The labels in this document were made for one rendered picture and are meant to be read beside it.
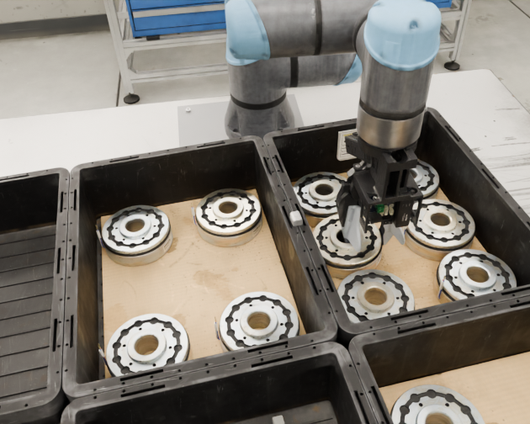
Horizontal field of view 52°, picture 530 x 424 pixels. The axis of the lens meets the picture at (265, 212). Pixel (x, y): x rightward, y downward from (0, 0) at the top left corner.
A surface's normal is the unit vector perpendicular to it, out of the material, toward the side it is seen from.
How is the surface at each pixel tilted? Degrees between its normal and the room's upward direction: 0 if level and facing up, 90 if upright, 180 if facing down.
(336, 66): 90
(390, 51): 88
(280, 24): 65
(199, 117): 3
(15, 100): 0
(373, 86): 91
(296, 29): 75
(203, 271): 0
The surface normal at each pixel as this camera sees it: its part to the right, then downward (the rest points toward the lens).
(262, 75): 0.07, 0.72
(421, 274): -0.04, -0.73
